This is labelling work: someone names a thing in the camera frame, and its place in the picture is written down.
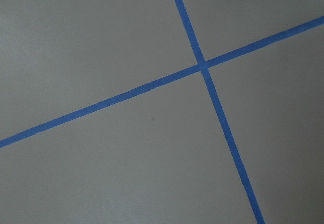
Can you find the blue tape long line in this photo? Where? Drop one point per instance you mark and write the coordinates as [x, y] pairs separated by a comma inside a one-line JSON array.
[[201, 62]]

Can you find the blue tape crossing line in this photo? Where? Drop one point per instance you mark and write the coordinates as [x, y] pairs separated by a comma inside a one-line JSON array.
[[163, 81]]

